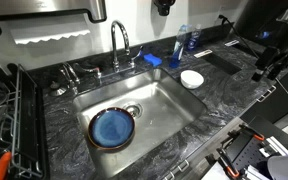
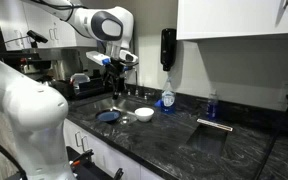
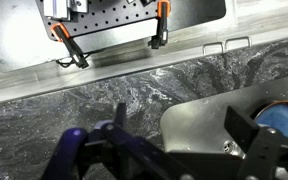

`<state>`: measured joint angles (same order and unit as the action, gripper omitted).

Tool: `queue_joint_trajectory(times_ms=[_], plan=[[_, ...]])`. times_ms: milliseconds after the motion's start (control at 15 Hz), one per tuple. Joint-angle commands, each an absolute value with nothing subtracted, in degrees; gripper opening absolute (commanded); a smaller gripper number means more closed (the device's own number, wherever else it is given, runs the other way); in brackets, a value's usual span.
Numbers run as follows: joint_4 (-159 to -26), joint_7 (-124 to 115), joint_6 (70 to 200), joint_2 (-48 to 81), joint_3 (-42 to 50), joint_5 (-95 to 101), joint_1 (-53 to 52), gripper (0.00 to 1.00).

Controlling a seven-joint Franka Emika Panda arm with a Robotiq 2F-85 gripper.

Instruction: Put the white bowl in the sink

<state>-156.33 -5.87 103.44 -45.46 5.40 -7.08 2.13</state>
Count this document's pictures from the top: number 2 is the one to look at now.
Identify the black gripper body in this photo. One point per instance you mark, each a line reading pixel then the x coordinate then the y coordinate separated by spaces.
pixel 118 69

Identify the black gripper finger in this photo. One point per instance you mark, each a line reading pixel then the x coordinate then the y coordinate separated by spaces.
pixel 118 88
pixel 108 80

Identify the white bowl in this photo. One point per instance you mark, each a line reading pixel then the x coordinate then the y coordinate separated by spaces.
pixel 144 114

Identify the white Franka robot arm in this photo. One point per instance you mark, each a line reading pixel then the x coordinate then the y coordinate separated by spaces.
pixel 34 110

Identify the stainless steel sink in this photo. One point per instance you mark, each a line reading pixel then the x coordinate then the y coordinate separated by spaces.
pixel 94 106

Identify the chrome gooseneck faucet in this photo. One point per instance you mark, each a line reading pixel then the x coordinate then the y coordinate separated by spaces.
pixel 136 83

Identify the clear glass container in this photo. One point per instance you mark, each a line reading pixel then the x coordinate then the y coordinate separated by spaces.
pixel 80 80

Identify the blue plate with brown rim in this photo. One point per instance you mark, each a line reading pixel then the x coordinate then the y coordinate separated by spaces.
pixel 108 116

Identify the blue sponge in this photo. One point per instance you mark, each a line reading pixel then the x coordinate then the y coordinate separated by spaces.
pixel 158 103

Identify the clear dish soap bottle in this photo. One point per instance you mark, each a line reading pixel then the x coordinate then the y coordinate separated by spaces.
pixel 168 100

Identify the white base cabinet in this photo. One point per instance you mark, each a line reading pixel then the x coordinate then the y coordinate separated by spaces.
pixel 107 156

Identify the black countertop appliance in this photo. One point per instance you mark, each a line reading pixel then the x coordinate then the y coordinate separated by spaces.
pixel 34 63

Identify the white upper cabinet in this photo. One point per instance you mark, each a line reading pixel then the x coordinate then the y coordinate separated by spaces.
pixel 230 18
pixel 34 20

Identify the blue liquid bottle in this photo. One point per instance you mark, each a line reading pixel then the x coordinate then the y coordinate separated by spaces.
pixel 212 108

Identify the countertop trash opening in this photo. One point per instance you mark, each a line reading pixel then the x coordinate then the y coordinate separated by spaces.
pixel 208 140

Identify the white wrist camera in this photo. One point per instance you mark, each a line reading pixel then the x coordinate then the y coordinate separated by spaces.
pixel 97 57

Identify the black wall soap dispenser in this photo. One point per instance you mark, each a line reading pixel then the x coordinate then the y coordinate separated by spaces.
pixel 168 50

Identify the black stereo camera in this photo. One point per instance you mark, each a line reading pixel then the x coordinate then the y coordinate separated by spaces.
pixel 36 36

